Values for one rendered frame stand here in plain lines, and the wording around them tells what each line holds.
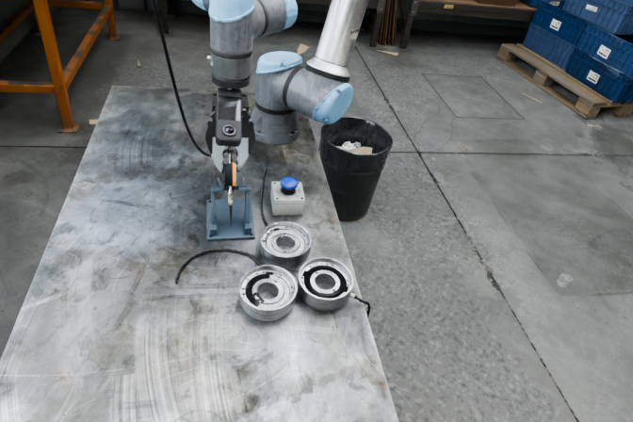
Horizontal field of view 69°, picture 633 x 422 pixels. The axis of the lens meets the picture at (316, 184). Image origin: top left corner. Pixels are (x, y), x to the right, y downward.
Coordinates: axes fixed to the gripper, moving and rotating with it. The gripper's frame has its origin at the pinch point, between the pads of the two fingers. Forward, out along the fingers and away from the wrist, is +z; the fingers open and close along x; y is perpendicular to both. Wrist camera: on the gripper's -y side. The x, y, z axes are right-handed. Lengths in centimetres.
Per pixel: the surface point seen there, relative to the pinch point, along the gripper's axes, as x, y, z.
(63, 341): 27.4, -29.8, 13.2
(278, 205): -10.7, -1.1, 9.3
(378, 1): -140, 319, 41
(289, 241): -12.1, -10.9, 11.1
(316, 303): -14.5, -27.9, 10.7
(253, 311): -3.1, -29.0, 10.1
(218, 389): 3.2, -40.7, 13.5
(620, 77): -301, 198, 53
